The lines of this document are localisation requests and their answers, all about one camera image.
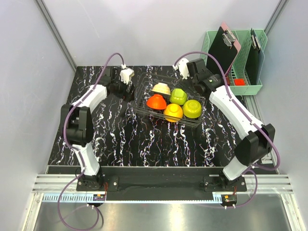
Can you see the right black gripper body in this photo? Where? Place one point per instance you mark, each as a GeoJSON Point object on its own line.
{"type": "Point", "coordinates": [189, 83]}

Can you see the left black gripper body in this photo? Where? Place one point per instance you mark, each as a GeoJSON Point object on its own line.
{"type": "Point", "coordinates": [120, 88]}

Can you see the white green bowl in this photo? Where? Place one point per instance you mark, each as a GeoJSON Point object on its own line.
{"type": "Point", "coordinates": [178, 96]}

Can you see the yellow bowl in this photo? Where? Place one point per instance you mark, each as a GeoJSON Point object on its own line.
{"type": "Point", "coordinates": [192, 109]}

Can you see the orange bowl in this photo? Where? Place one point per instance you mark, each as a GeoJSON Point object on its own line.
{"type": "Point", "coordinates": [173, 112]}
{"type": "Point", "coordinates": [157, 102]}

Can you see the green striped bowl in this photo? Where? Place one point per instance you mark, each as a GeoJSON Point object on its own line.
{"type": "Point", "coordinates": [162, 88]}

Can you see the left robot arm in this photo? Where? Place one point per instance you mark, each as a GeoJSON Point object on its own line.
{"type": "Point", "coordinates": [76, 119]}

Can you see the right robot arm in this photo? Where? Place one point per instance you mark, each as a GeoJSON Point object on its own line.
{"type": "Point", "coordinates": [256, 138]}

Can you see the red block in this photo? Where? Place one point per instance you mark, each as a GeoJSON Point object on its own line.
{"type": "Point", "coordinates": [239, 82]}

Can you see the green plastic file organizer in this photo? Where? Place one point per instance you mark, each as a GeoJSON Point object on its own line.
{"type": "Point", "coordinates": [239, 68]}

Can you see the black pink clipboard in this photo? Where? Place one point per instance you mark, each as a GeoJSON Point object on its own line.
{"type": "Point", "coordinates": [225, 48]}

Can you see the dark green clipboard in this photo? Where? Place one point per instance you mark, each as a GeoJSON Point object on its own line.
{"type": "Point", "coordinates": [255, 59]}

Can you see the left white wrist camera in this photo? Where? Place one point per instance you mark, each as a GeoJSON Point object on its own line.
{"type": "Point", "coordinates": [126, 74]}

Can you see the wire dish rack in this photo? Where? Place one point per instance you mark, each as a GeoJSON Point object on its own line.
{"type": "Point", "coordinates": [144, 92]}

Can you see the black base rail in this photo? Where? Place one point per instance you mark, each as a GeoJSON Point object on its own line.
{"type": "Point", "coordinates": [154, 184]}

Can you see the white slotted cable duct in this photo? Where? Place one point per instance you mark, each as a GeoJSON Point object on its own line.
{"type": "Point", "coordinates": [74, 198]}

